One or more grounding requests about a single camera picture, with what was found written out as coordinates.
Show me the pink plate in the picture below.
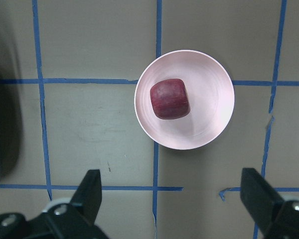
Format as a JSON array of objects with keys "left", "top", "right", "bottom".
[{"left": 134, "top": 50, "right": 235, "bottom": 150}]

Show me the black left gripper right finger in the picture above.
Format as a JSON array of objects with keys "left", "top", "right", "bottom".
[{"left": 240, "top": 168, "right": 299, "bottom": 239}]

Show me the red apple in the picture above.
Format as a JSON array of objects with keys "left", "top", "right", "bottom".
[{"left": 150, "top": 79, "right": 190, "bottom": 120}]

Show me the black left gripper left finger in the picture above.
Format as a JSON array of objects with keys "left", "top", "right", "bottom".
[{"left": 0, "top": 169, "right": 107, "bottom": 239}]

